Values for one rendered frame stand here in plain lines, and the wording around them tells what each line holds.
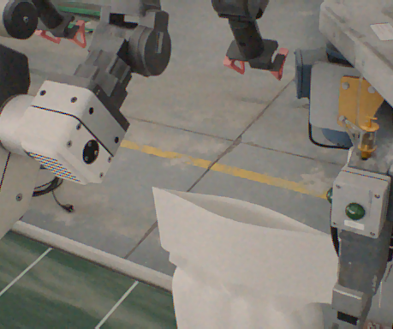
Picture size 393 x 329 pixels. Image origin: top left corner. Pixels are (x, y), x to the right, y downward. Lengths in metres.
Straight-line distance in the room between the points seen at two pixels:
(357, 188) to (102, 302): 1.34
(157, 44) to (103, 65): 0.09
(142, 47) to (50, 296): 1.42
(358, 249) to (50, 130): 0.55
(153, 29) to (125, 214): 2.23
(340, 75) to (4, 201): 0.76
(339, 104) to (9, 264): 1.47
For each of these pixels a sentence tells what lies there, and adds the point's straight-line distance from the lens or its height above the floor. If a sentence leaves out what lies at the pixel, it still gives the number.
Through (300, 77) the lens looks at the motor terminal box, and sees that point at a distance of 1.34.
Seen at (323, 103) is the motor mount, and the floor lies 1.22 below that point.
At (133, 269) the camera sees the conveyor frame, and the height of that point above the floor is 0.41.
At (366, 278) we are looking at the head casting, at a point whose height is 1.11.
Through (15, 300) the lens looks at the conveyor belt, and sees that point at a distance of 2.17.
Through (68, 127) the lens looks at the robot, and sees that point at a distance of 0.76.
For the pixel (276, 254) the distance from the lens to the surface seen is 1.32.
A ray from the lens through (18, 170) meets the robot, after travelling 0.93.
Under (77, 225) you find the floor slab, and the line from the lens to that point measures 3.03.
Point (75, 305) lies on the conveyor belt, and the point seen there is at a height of 0.38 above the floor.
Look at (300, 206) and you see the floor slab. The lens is 2.99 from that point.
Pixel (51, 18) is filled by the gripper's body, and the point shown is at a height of 1.36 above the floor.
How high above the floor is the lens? 1.84
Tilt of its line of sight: 34 degrees down
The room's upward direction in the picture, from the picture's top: 6 degrees counter-clockwise
